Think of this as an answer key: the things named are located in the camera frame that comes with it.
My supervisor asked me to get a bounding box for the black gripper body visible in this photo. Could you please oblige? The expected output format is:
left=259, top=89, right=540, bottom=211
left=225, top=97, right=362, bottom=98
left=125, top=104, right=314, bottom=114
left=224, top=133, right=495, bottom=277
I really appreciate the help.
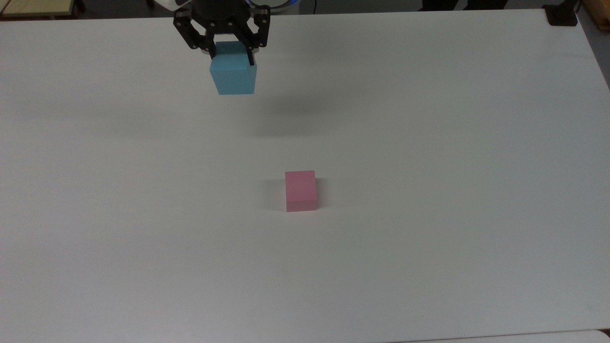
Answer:
left=191, top=0, right=256, bottom=37

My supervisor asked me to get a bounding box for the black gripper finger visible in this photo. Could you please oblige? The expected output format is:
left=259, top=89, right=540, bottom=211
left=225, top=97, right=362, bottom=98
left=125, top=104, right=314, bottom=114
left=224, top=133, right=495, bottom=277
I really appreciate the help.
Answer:
left=238, top=8, right=272, bottom=67
left=173, top=10, right=216, bottom=57

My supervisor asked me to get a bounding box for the blue cube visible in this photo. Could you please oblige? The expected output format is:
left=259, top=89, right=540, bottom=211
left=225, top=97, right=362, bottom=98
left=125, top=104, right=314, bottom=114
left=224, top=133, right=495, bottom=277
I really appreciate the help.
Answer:
left=210, top=40, right=258, bottom=96

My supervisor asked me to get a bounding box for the pink cube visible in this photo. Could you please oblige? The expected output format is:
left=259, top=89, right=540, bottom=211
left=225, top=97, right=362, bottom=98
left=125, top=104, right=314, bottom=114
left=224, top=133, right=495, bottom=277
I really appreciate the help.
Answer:
left=285, top=170, right=318, bottom=212

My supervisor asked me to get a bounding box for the yellow wooden board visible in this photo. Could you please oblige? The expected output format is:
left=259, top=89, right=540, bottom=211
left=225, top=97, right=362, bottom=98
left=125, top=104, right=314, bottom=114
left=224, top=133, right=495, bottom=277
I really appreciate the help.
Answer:
left=0, top=0, right=77, bottom=19

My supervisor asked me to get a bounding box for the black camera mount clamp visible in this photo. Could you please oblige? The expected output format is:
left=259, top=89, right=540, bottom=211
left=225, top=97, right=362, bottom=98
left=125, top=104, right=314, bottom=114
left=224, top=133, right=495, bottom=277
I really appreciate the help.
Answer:
left=543, top=0, right=583, bottom=27

